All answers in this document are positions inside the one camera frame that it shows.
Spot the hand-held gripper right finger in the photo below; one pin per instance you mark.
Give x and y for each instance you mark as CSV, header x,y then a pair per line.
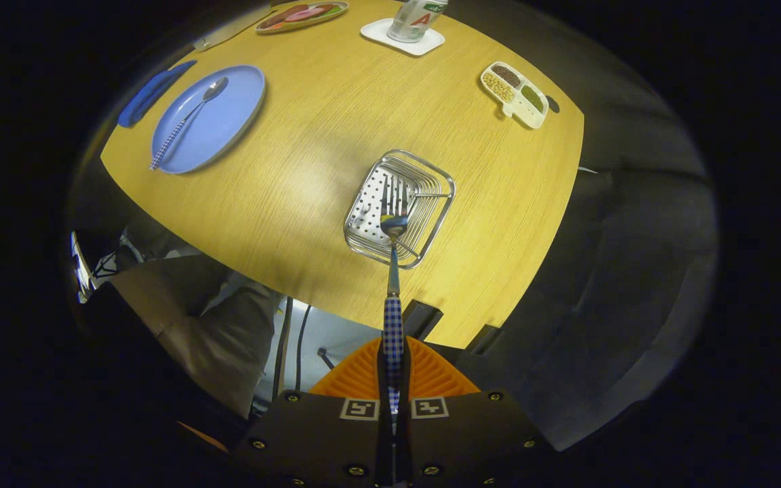
x,y
458,440

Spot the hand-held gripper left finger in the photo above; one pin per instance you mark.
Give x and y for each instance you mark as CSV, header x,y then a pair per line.
x,y
323,440

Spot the black table support bar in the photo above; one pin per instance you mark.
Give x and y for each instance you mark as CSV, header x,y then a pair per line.
x,y
482,339
421,320

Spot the white-edged laptop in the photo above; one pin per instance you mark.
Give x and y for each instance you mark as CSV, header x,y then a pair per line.
x,y
82,268

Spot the blue plate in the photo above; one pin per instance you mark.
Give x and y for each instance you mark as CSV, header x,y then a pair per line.
x,y
221,129

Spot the white divided seasoning dish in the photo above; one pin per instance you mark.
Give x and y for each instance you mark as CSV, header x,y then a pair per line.
x,y
512,95

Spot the blue folded towel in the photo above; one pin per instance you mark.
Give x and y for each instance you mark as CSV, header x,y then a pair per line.
x,y
150,95

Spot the white square coaster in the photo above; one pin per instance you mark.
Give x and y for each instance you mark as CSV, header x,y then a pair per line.
x,y
377,32

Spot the oval plate of food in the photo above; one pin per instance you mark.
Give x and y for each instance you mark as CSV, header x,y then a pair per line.
x,y
275,27

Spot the clear bottle with white cap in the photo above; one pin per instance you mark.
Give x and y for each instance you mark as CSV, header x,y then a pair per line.
x,y
417,20

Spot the brown meat slice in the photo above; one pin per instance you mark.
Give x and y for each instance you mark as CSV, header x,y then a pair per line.
x,y
281,17

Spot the pink ham slice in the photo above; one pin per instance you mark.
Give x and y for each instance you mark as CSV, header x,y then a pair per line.
x,y
308,13

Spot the green lettuce leaf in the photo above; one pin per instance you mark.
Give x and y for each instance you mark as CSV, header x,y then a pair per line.
x,y
331,9

